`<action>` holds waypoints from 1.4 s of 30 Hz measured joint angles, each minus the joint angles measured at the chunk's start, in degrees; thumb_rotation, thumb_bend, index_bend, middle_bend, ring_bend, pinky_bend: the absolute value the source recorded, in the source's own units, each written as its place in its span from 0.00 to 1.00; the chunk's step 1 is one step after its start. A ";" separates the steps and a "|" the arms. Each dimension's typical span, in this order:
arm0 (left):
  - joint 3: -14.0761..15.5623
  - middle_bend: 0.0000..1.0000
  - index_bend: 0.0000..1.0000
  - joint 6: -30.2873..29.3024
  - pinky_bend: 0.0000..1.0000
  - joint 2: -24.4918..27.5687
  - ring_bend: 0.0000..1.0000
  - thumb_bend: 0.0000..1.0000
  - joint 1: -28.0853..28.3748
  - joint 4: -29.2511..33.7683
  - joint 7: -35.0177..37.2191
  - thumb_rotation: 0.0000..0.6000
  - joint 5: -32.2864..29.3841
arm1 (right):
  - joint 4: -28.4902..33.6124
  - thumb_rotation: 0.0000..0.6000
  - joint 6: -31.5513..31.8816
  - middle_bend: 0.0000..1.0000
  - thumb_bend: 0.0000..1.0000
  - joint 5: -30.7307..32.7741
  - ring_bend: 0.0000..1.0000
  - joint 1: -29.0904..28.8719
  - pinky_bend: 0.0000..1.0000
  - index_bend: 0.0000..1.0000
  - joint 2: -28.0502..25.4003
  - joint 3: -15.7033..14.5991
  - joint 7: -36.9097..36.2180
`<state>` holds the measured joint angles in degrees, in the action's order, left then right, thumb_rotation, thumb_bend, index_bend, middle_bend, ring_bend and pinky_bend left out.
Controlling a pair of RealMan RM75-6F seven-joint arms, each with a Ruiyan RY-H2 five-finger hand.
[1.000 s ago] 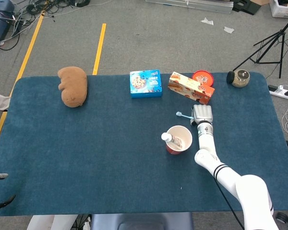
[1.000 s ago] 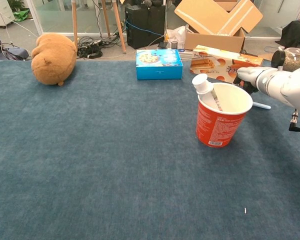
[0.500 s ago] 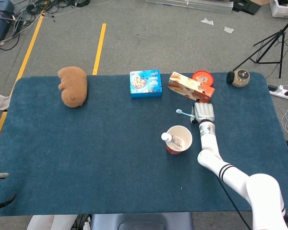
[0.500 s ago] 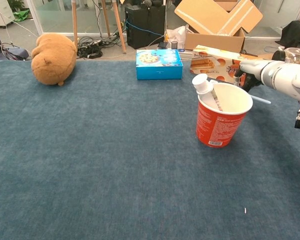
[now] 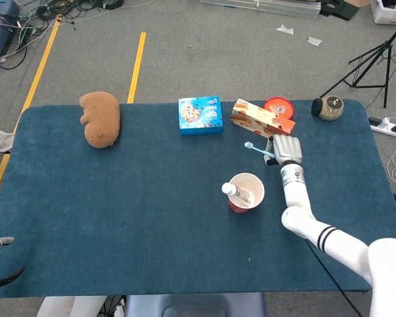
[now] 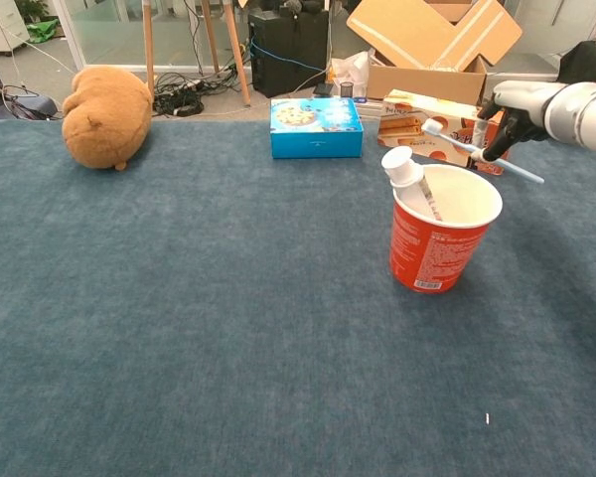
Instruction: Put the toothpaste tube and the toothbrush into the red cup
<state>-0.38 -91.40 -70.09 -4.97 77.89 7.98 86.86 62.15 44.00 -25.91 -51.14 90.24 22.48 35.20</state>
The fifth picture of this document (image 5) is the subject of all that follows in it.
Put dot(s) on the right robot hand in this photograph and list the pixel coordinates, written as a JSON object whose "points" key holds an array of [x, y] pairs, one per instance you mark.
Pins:
{"points": [[287, 148]]}

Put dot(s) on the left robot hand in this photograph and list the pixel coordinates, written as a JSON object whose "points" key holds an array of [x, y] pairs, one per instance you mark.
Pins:
{"points": [[3, 241]]}

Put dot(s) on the light blue toothbrush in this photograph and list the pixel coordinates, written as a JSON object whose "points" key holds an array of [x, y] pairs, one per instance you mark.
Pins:
{"points": [[255, 148]]}

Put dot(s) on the white toothpaste tube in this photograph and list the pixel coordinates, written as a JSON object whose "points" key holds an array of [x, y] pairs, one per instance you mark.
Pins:
{"points": [[227, 188]]}

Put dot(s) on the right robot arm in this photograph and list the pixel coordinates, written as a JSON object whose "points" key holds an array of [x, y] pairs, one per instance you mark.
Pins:
{"points": [[297, 191]]}

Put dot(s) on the orange wafer roll box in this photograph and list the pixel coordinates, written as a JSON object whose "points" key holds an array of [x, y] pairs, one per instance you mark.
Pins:
{"points": [[260, 120]]}

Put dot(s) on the red round lid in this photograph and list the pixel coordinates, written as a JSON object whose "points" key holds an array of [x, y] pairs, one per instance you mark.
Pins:
{"points": [[280, 105]]}

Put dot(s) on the red paper cup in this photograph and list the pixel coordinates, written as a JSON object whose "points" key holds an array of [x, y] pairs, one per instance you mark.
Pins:
{"points": [[255, 191]]}

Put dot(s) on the glass jar with black lid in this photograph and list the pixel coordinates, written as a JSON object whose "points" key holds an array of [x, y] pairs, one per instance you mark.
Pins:
{"points": [[330, 109]]}

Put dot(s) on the blue cookie box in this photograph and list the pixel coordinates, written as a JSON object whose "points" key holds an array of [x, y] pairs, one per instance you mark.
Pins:
{"points": [[200, 115]]}

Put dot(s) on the white fabric leg cover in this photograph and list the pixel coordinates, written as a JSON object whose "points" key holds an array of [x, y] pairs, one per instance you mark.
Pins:
{"points": [[72, 307]]}

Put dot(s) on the white garment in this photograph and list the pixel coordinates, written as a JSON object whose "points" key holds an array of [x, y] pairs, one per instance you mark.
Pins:
{"points": [[0, 140]]}

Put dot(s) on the white power strip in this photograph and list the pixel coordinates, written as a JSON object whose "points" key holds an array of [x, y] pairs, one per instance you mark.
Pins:
{"points": [[386, 125]]}

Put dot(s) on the white paper scrap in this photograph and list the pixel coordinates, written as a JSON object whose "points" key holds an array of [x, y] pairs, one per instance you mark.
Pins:
{"points": [[285, 29], [315, 41]]}

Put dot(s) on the blue table mat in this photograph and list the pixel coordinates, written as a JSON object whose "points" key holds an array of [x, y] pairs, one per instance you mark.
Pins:
{"points": [[151, 198]]}

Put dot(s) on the black tripod stand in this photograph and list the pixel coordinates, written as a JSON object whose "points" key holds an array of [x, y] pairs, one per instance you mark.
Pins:
{"points": [[387, 44]]}

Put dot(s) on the brown plush toy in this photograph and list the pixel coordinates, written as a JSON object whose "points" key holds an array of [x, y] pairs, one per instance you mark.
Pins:
{"points": [[100, 119]]}

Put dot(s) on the long yellow floor tape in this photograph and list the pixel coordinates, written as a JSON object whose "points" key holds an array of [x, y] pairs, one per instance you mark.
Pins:
{"points": [[36, 79]]}

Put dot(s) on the white storage box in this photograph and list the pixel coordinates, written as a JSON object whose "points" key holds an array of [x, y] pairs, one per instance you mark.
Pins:
{"points": [[382, 13]]}

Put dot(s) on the short yellow floor tape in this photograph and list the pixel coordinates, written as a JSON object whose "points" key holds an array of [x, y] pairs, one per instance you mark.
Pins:
{"points": [[137, 66]]}

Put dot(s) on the dark blue rounded base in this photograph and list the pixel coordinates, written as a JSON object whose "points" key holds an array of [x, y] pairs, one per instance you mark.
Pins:
{"points": [[0, 33]]}

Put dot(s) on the aluminium rail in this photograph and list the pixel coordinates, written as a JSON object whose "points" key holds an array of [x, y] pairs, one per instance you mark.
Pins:
{"points": [[283, 8]]}

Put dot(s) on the black metal bracket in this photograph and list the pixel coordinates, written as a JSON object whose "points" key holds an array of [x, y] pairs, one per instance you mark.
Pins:
{"points": [[336, 8]]}

